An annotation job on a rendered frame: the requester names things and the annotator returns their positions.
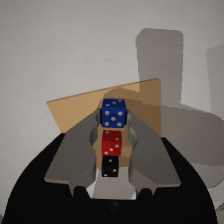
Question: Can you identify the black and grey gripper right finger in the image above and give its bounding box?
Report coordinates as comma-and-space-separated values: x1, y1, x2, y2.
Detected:
124, 109, 218, 224

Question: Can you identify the tan flat mat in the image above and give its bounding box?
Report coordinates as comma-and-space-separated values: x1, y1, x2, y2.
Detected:
46, 78, 161, 170

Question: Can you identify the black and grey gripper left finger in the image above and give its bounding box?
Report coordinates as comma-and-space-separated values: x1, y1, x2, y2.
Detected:
1, 108, 102, 224

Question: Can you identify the red die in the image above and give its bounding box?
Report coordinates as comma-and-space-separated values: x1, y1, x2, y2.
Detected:
102, 130, 122, 156

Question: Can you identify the blue die with white pips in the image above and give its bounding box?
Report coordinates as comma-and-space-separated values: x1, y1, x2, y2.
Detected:
101, 98, 126, 128

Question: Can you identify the black die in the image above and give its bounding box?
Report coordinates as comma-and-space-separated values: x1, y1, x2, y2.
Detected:
101, 155, 119, 177

